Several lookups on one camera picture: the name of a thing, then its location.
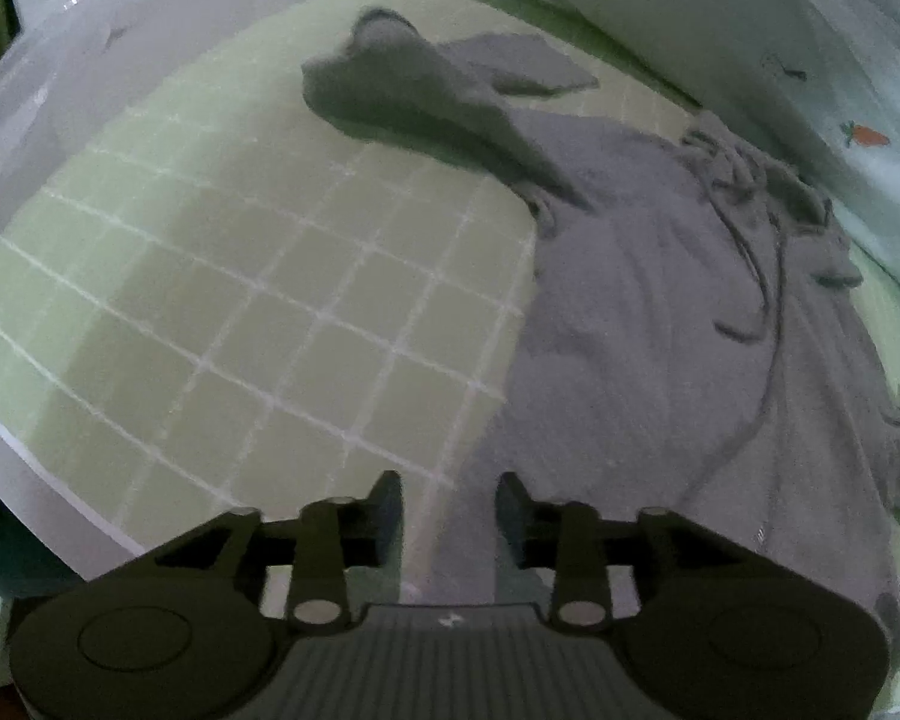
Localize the white plastic cover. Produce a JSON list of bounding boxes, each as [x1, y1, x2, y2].
[[0, 0, 361, 241]]

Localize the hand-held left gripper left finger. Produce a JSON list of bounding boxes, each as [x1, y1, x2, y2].
[[148, 470, 405, 626]]

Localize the pale carrot print quilt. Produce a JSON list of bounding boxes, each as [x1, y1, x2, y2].
[[247, 0, 900, 301]]

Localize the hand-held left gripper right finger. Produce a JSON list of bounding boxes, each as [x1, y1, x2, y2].
[[497, 472, 752, 626]]

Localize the grey sweatshirt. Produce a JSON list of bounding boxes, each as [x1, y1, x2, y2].
[[301, 7, 900, 646]]

